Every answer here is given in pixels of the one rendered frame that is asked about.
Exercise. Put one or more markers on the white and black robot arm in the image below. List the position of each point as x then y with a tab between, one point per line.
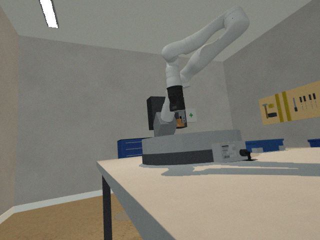
235	22

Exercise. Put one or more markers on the blue square tray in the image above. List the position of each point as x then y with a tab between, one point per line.
268	145

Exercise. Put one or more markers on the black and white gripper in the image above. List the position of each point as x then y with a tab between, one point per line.
175	94

